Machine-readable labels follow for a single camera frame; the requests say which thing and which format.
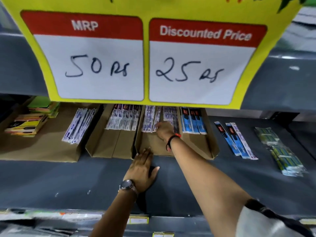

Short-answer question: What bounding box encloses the yellow price sign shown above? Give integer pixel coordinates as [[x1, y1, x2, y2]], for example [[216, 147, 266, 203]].
[[0, 0, 304, 110]]

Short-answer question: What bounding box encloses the person's left hand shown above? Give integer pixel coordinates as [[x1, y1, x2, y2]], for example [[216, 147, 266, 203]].
[[123, 147, 160, 194]]

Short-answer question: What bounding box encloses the person's right forearm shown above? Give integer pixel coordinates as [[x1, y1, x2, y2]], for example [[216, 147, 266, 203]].
[[169, 138, 253, 237]]

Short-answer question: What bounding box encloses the stack of yellow notepads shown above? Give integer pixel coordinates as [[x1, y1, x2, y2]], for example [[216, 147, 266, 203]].
[[4, 113, 49, 137]]

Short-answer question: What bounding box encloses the white sleeve with black trim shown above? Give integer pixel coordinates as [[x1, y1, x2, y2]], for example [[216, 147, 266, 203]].
[[235, 198, 316, 237]]

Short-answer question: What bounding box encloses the silver wristwatch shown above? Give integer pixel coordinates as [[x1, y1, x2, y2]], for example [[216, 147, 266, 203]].
[[118, 179, 139, 196]]

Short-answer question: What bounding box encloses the person's right hand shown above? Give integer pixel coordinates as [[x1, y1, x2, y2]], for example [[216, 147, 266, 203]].
[[155, 121, 176, 143]]

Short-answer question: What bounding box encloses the person's left forearm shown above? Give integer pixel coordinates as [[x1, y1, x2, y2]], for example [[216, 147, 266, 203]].
[[88, 189, 138, 237]]

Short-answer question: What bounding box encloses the black red wristband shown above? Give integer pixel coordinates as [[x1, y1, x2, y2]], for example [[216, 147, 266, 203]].
[[166, 133, 182, 152]]

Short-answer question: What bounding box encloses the bundle of white blue-print packets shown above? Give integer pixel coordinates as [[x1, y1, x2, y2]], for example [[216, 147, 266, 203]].
[[162, 107, 180, 134], [142, 105, 162, 133]]

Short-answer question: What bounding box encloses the blue pen packet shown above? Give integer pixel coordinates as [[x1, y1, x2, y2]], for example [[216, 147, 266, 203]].
[[214, 121, 241, 156], [225, 123, 250, 159], [196, 108, 208, 135], [189, 108, 199, 135], [181, 107, 190, 134]]

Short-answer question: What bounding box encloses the stack of green orange notepads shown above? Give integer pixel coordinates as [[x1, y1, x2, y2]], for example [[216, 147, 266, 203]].
[[27, 96, 60, 118]]

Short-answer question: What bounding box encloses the wide brown cardboard box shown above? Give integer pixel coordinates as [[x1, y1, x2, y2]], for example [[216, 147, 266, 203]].
[[0, 96, 101, 163]]

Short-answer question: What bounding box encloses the pile of green packets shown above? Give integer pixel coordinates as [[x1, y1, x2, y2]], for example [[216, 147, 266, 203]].
[[254, 127, 308, 177]]

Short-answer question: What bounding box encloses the row of blurred stationery packets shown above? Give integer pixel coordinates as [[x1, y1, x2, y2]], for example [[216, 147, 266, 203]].
[[0, 208, 105, 237]]

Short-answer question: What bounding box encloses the grey metal shelf rack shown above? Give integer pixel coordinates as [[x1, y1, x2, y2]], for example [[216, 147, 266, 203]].
[[0, 0, 316, 237]]

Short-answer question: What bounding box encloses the row of white red-top packets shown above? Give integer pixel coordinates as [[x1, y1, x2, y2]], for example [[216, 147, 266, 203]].
[[105, 104, 143, 131]]

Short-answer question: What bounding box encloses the row of white purple packets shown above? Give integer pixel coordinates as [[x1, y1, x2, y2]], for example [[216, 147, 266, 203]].
[[61, 108, 97, 145]]

